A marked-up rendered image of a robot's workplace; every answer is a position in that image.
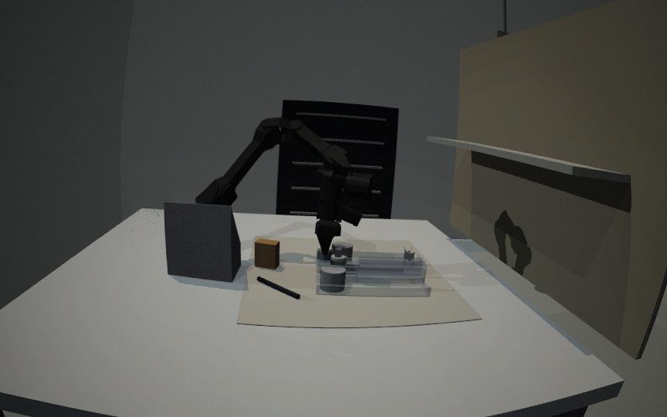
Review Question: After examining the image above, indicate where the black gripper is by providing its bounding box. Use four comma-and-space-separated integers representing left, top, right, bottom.
315, 194, 342, 255

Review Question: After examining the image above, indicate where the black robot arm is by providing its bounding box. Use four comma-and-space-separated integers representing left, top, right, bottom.
195, 117, 373, 226

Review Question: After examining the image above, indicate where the brown block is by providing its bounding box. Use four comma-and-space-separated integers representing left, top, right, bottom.
254, 239, 280, 270

